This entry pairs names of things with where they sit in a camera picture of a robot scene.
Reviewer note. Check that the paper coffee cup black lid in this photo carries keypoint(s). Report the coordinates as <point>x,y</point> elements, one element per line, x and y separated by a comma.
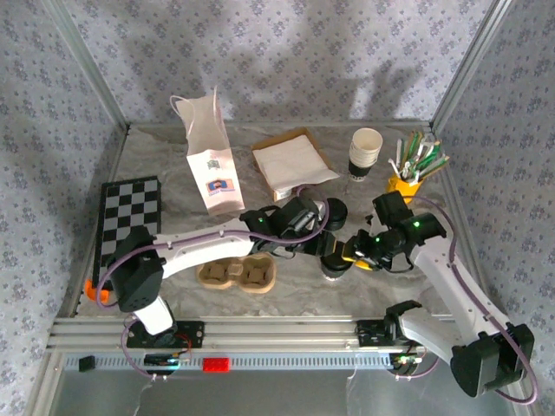
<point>334,268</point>

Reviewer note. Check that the brown cardboard tray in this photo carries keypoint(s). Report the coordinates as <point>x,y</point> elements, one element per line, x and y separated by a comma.
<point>277,193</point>

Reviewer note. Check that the white paper takeout bag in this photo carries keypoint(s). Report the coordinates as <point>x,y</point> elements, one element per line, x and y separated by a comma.
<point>212,173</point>

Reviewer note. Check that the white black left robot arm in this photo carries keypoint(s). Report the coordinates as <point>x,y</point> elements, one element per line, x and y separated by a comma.
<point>208,243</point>

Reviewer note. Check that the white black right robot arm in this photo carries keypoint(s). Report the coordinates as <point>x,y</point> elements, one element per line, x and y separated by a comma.
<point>438,268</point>

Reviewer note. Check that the stacked paper coffee cups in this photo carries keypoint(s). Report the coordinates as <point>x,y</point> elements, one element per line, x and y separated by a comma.
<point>365,151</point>

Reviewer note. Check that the brown pulp cup carrier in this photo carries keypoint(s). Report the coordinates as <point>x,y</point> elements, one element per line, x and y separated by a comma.
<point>236,275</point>

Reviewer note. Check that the white wrapped straw printed text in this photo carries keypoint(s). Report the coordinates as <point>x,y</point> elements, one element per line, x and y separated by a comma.
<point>396,168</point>

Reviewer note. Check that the white napkin stack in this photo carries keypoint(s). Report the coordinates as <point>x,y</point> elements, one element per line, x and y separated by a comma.
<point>295,162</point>

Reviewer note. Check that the brown paper-wrapped stirrer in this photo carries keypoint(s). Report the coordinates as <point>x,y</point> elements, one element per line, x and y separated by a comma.
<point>435,166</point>

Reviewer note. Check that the green striped wrapped straw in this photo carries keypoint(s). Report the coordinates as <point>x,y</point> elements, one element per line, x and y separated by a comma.
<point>412,151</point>

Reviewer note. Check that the small circuit board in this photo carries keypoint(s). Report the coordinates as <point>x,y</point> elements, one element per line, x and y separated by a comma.
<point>405,360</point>
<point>167,360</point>

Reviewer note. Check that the black grey chessboard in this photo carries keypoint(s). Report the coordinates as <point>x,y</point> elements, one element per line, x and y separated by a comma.
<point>130,203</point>

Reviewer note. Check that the red toy brick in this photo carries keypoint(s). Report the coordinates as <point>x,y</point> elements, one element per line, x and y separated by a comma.
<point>216,365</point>

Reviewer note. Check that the orange plastic object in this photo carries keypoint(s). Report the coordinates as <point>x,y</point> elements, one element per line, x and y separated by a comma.
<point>93,292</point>

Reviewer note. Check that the small black block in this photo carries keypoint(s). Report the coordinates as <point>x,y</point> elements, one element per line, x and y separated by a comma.
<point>86,363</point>

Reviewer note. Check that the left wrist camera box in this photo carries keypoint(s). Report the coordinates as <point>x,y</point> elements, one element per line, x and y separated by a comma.
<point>299,214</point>

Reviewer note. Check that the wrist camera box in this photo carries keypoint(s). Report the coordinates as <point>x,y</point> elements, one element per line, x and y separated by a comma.
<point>392,208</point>
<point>299,214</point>

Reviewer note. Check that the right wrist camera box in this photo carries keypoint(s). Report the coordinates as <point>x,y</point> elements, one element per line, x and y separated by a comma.
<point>392,208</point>

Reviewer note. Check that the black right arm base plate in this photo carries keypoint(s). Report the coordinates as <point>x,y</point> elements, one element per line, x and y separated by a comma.
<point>370,333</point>

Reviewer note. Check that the aluminium front frame rail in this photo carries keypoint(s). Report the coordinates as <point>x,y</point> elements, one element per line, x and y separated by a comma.
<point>282,331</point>

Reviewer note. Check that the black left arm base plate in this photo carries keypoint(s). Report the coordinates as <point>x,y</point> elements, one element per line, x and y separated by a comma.
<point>191,336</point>

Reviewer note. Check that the aluminium frame post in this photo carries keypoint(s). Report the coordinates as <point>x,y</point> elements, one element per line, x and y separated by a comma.
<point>468,69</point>
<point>91,69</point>

